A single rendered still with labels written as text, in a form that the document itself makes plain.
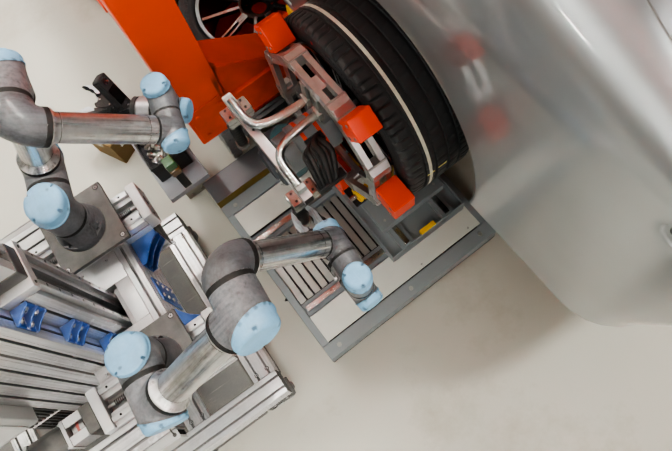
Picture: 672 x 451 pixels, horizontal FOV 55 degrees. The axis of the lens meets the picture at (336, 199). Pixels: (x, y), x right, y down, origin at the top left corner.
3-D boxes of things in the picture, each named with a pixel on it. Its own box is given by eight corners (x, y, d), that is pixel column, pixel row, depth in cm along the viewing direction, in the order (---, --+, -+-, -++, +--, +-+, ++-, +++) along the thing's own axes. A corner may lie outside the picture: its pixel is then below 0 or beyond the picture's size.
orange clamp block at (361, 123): (373, 126, 172) (384, 127, 164) (350, 143, 171) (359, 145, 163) (359, 104, 171) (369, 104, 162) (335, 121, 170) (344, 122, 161)
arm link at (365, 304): (384, 292, 172) (385, 299, 180) (359, 261, 176) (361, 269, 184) (361, 310, 171) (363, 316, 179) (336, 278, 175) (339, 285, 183)
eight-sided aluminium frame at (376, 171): (395, 211, 213) (389, 140, 163) (379, 223, 212) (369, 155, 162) (300, 101, 232) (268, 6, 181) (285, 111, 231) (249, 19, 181)
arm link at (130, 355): (154, 327, 174) (134, 318, 161) (175, 371, 169) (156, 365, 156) (115, 351, 173) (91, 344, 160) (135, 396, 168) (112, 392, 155)
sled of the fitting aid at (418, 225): (463, 209, 263) (464, 201, 254) (393, 263, 258) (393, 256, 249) (386, 125, 280) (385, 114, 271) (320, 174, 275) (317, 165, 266)
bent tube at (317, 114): (355, 154, 178) (352, 137, 168) (299, 195, 176) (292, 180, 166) (318, 111, 184) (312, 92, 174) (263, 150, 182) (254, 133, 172)
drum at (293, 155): (353, 142, 201) (349, 122, 188) (299, 183, 199) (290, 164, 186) (327, 112, 206) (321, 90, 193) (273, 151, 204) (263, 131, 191)
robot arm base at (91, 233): (70, 261, 194) (53, 252, 185) (50, 223, 199) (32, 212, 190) (113, 232, 196) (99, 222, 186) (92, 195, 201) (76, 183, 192)
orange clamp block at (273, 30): (297, 39, 183) (280, 11, 179) (274, 55, 182) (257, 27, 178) (290, 38, 189) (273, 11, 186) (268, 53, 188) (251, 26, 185)
